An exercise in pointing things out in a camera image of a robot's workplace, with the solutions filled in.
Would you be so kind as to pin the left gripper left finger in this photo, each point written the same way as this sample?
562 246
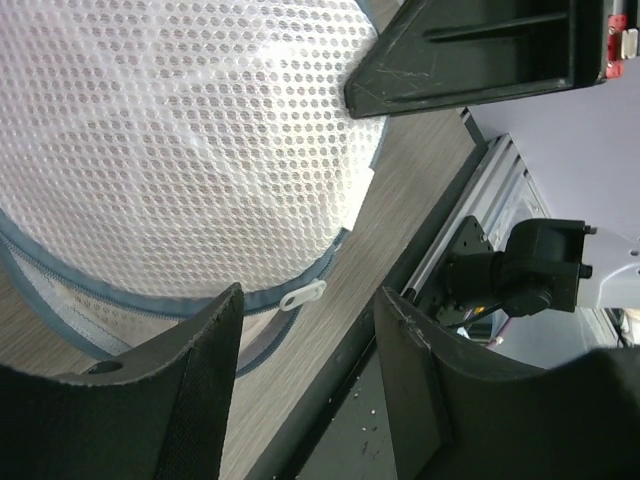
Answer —
158 411

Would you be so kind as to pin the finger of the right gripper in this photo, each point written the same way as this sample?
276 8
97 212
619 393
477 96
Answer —
440 54

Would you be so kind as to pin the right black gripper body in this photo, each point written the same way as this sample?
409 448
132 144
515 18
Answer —
621 36

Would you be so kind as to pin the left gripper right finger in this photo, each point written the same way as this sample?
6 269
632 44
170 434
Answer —
457 410

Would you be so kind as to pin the white mesh laundry bag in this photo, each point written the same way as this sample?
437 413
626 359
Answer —
155 152

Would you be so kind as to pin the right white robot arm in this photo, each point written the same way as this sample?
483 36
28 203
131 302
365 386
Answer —
546 264

